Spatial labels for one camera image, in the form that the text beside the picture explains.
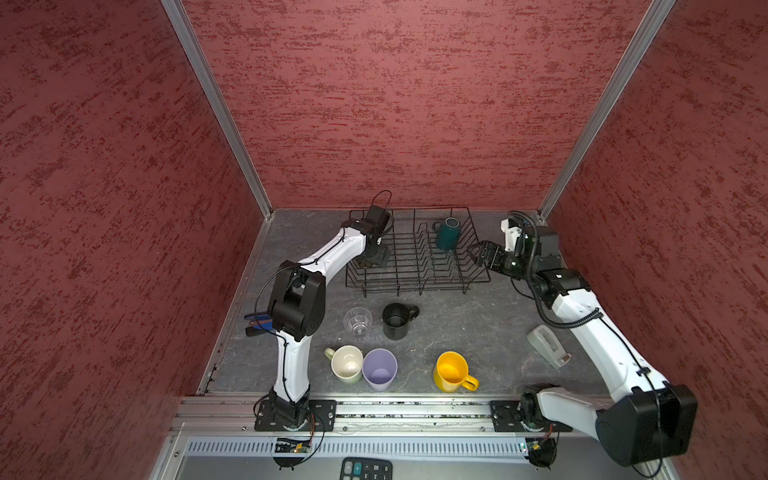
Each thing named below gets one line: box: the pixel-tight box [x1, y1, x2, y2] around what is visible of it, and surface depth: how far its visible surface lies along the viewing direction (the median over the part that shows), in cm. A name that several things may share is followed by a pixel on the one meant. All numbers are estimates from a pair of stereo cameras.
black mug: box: [382, 302, 420, 341], surface depth 87 cm
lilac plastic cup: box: [362, 348, 398, 391], surface depth 74 cm
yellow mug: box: [433, 351, 480, 393], surface depth 77 cm
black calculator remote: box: [340, 457, 393, 480], surface depth 68 cm
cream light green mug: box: [324, 344, 364, 384], surface depth 77 cm
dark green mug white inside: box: [432, 216, 461, 251], surface depth 102 cm
